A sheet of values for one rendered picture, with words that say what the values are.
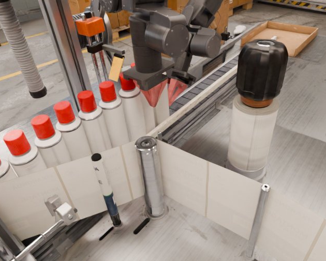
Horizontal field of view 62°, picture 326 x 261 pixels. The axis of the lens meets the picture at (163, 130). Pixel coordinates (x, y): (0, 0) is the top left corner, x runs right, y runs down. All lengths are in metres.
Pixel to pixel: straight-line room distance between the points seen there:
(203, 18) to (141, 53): 0.30
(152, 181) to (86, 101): 0.21
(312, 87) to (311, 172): 0.49
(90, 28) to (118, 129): 0.23
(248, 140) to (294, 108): 0.46
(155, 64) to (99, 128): 0.18
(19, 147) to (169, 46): 0.31
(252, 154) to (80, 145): 0.36
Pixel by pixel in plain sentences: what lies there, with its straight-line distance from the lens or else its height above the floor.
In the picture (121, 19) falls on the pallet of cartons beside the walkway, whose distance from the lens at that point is 4.28.
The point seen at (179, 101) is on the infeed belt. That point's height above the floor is 0.88.
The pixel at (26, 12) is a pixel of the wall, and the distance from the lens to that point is 6.12.
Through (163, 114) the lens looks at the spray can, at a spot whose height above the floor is 0.93.
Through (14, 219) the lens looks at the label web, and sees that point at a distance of 0.54.
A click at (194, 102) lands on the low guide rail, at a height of 0.91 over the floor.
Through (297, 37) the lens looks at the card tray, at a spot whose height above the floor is 0.83.
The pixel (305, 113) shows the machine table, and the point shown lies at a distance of 0.98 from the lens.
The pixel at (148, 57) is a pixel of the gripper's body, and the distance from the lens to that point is 0.56.
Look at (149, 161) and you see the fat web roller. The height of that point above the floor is 1.04.
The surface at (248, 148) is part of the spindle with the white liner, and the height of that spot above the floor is 0.98.
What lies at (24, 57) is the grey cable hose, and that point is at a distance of 0.60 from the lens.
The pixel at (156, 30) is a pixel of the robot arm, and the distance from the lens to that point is 0.50.
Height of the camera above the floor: 1.36
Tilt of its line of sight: 38 degrees down
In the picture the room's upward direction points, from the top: 5 degrees counter-clockwise
